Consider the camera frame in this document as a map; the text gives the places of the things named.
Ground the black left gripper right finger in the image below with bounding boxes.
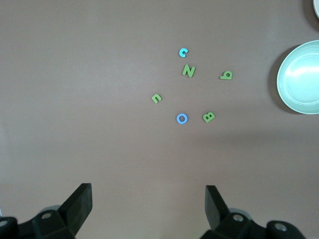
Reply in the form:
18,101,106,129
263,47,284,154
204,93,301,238
199,185,253,239

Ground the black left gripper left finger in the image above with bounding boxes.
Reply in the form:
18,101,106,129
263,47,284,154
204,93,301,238
31,183,93,239

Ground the green capital letter B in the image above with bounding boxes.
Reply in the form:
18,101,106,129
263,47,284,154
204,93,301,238
202,112,216,123

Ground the green letter N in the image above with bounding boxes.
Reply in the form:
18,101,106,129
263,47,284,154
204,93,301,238
181,64,196,78

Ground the brown table cover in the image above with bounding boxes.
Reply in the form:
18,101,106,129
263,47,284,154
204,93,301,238
0,0,319,239

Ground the green plate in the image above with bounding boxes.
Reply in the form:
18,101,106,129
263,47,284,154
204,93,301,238
276,39,319,115

